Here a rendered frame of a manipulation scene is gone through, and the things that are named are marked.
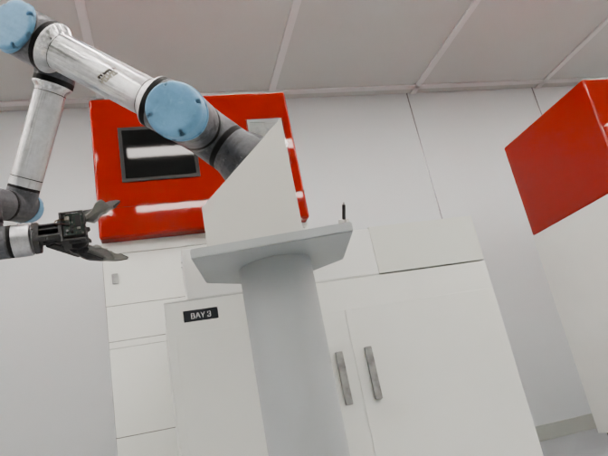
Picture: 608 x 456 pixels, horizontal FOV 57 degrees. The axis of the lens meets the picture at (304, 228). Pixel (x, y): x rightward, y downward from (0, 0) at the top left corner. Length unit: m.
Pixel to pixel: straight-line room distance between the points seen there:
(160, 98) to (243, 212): 0.29
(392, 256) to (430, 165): 2.85
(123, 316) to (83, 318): 1.56
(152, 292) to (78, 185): 1.92
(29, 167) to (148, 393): 0.95
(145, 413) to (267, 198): 1.15
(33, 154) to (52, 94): 0.15
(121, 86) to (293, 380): 0.70
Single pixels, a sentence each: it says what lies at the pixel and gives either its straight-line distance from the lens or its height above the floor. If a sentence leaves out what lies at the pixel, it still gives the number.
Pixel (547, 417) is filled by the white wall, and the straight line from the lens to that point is 4.37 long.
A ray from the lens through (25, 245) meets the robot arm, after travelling 1.39.
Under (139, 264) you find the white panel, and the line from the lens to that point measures 2.19.
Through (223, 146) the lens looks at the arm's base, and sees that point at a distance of 1.29.
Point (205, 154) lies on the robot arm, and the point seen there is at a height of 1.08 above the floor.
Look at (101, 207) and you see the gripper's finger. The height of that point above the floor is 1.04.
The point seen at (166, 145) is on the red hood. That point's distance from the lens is 2.33.
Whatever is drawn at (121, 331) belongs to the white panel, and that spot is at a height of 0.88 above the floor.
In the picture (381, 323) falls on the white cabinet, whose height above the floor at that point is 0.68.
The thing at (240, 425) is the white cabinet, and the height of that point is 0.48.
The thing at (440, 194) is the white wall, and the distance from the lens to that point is 4.40.
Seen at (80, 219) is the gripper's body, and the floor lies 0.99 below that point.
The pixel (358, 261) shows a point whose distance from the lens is 1.62.
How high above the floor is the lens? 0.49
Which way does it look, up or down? 18 degrees up
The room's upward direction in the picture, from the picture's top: 11 degrees counter-clockwise
